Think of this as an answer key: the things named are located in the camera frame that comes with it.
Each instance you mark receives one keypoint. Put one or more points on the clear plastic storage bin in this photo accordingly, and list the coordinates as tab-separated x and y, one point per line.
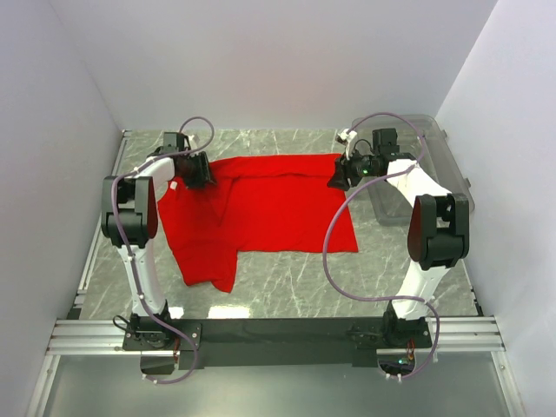
387	205

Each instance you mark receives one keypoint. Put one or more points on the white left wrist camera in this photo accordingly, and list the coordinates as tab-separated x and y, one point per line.
192	142

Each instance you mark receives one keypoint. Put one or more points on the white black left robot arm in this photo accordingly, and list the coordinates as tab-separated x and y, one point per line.
129	219

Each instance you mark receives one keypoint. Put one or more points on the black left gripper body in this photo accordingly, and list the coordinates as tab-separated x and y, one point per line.
201	169

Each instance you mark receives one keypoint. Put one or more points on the red t shirt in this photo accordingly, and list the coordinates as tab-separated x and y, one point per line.
259	203

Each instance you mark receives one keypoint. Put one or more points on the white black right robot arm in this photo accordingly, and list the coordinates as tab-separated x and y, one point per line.
438	233

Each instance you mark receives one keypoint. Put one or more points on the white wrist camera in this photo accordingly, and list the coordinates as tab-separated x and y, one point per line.
345	136
192	142

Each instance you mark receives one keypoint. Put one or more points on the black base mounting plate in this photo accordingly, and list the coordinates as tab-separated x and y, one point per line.
355	341

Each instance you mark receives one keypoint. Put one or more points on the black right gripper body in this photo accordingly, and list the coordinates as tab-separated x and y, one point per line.
341	171

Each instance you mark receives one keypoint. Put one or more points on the aluminium front frame rail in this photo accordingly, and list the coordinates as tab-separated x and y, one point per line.
456	334

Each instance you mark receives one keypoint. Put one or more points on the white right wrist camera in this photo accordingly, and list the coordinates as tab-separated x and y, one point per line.
345	136

